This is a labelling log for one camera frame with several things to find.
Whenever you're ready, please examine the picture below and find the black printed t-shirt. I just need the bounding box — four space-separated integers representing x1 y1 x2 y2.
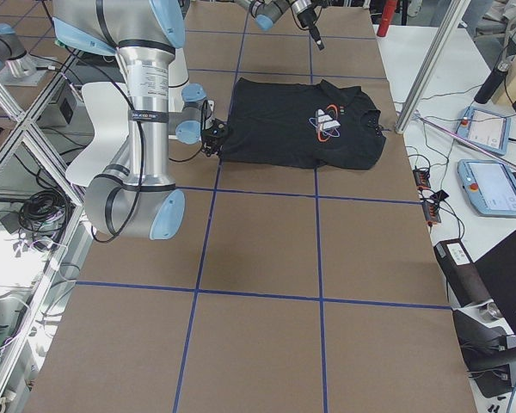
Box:
220 78 386 170

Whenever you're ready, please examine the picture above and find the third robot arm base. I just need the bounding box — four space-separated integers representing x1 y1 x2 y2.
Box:
0 23 47 87

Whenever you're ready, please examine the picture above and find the red cylinder bottle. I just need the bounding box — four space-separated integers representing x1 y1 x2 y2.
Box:
377 0 398 37

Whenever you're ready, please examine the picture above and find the white plastic chair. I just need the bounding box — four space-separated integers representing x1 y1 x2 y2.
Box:
65 82 128 187

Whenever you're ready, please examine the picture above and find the orange black power strip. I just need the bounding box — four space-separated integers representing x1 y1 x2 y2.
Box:
412 168 441 227

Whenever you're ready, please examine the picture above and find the black water bottle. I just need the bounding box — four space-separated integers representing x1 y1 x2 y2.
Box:
474 57 513 104

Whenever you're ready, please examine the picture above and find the far teach pendant tablet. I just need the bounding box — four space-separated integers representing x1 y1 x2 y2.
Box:
456 106 511 156

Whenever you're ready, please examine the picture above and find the teach pendant tablet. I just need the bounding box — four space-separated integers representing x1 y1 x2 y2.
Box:
456 106 511 156
457 159 516 218

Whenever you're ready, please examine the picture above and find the near teach pendant tablet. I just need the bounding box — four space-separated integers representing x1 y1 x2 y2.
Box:
457 159 516 218

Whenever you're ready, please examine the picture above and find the reacher grabber stick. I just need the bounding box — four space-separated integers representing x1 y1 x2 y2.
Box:
412 112 516 181

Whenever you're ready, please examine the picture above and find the black box with label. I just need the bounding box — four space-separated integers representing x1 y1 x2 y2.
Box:
433 238 493 309

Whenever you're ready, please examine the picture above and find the aluminium frame post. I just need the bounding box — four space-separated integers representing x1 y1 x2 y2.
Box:
395 0 470 133

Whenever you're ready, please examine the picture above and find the bundle of black cables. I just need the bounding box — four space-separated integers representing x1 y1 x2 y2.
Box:
16 188 77 249

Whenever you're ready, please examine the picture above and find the aluminium frame rail structure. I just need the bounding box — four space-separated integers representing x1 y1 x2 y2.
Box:
0 56 90 412

